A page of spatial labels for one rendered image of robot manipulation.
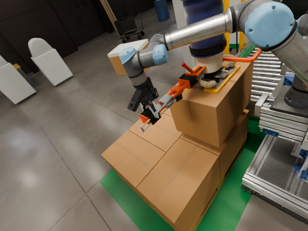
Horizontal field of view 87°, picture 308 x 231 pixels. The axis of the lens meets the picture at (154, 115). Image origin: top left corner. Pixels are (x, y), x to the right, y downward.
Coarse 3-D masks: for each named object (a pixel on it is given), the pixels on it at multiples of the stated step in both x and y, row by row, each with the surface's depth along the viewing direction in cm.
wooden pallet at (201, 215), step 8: (240, 152) 182; (232, 160) 165; (224, 176) 160; (136, 192) 173; (216, 192) 159; (144, 200) 162; (208, 200) 145; (152, 208) 158; (208, 208) 152; (200, 216) 148
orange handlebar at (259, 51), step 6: (258, 54) 98; (228, 60) 106; (234, 60) 103; (240, 60) 100; (246, 60) 98; (252, 60) 96; (198, 66) 109; (204, 66) 106; (198, 72) 103; (180, 84) 100; (186, 84) 98; (174, 90) 96; (180, 90) 95; (174, 96) 93; (162, 108) 88; (144, 120) 84
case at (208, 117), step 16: (224, 64) 127; (240, 64) 121; (208, 80) 118; (240, 80) 112; (192, 96) 110; (208, 96) 105; (224, 96) 100; (240, 96) 122; (176, 112) 127; (192, 112) 113; (208, 112) 103; (224, 112) 107; (240, 112) 134; (176, 128) 144; (192, 128) 127; (208, 128) 113; (224, 128) 116
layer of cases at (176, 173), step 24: (168, 120) 178; (240, 120) 149; (120, 144) 173; (144, 144) 162; (168, 144) 153; (192, 144) 145; (240, 144) 169; (120, 168) 150; (144, 168) 142; (168, 168) 135; (192, 168) 128; (216, 168) 135; (144, 192) 126; (168, 192) 120; (192, 192) 115; (168, 216) 109; (192, 216) 127
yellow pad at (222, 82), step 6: (228, 66) 119; (234, 66) 116; (240, 66) 116; (234, 72) 112; (216, 78) 108; (222, 78) 110; (228, 78) 109; (222, 84) 106; (204, 90) 109; (210, 90) 106; (216, 90) 104
